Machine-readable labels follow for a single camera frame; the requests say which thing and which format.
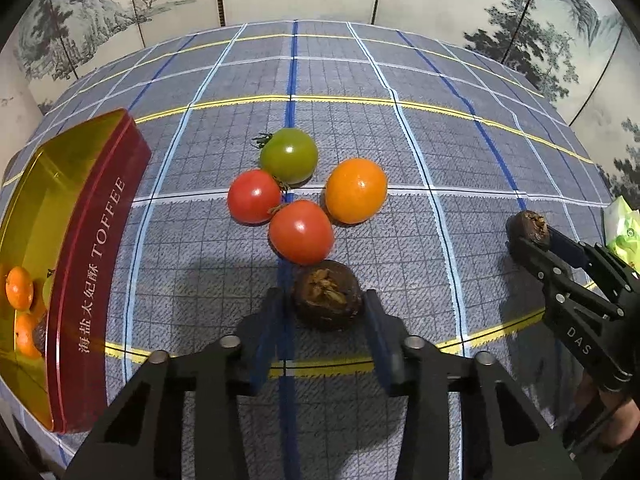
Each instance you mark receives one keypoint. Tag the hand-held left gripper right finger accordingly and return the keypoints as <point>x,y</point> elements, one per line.
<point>377,340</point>

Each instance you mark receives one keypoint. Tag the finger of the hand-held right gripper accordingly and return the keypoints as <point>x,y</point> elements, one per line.
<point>542,267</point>
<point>567,247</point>

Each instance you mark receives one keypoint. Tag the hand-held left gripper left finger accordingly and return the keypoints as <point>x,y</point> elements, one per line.
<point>262,340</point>

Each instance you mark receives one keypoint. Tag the red tomato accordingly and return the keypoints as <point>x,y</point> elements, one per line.
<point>254,196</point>
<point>301,232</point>

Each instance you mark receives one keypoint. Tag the orange tomato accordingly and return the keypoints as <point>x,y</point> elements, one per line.
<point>356,191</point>

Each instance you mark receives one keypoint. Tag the red and gold tin box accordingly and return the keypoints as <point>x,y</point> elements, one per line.
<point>95,260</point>

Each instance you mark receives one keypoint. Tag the green tomato with stem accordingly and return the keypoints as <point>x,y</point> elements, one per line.
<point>290,156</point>

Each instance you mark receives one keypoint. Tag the small mandarin orange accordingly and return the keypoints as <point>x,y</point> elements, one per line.
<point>24,337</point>

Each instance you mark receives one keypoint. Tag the large mandarin orange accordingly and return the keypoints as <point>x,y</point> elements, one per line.
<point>20,287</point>

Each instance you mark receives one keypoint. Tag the person's right hand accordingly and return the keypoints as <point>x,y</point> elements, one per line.
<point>620,420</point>

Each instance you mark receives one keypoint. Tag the green packet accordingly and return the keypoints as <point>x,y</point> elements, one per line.
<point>625,230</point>

